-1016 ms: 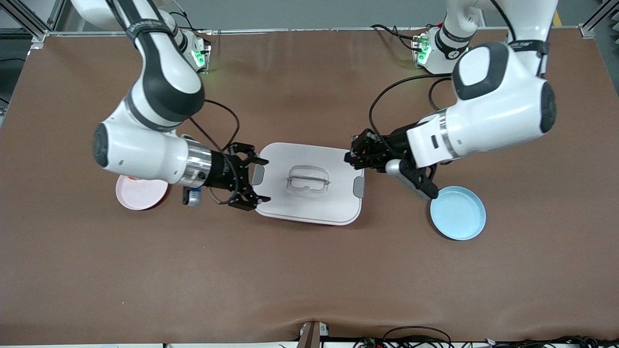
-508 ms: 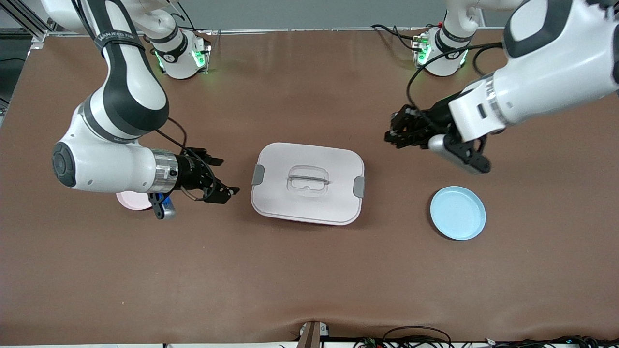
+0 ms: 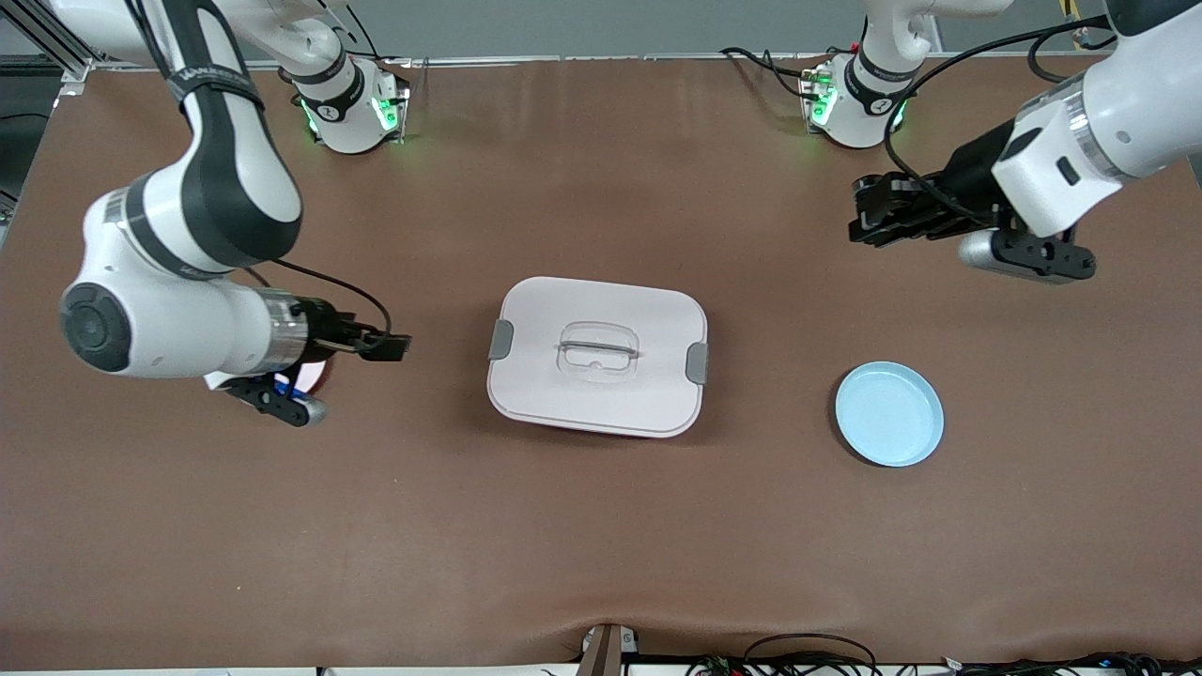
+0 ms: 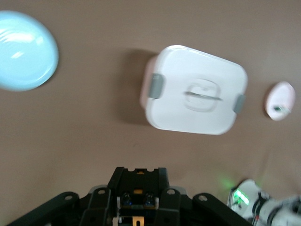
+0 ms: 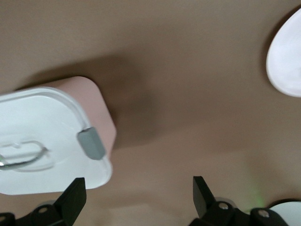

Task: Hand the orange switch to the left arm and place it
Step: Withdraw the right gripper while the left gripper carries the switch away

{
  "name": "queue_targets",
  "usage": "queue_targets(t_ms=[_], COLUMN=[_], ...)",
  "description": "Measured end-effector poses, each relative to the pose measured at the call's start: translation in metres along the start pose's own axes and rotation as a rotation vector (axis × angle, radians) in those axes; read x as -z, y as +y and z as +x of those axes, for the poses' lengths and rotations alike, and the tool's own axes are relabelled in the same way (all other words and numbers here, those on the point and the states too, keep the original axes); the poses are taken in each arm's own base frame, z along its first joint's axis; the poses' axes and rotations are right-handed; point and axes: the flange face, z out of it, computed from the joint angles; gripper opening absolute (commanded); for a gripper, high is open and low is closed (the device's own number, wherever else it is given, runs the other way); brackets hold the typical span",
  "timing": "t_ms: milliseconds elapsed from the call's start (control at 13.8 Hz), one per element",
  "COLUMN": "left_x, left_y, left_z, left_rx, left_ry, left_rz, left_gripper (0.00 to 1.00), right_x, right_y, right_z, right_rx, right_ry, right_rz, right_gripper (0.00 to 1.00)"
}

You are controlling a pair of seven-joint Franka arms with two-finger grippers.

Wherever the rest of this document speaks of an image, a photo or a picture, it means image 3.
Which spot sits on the aluminium frame post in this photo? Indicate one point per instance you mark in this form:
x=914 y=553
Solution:
x=73 y=73

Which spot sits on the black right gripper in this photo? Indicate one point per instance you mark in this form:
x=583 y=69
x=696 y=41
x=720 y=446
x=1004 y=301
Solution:
x=324 y=327

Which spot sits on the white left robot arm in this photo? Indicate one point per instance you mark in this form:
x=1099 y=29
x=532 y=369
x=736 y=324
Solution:
x=1146 y=103

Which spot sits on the brown table edge bracket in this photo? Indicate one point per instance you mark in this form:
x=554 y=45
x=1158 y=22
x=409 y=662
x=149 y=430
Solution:
x=606 y=650

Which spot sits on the white lidded lunch box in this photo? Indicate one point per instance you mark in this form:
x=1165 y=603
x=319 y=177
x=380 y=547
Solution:
x=563 y=404

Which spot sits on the light blue round plate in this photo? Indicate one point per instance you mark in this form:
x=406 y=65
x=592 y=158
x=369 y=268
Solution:
x=889 y=414

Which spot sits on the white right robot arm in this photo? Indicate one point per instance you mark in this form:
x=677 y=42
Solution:
x=235 y=188

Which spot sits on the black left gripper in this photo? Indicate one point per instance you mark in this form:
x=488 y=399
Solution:
x=967 y=176

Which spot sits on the silver table edge rail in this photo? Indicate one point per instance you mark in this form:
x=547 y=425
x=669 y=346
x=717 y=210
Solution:
x=610 y=57

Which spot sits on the pink round plate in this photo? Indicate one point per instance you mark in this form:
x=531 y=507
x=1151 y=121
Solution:
x=316 y=376

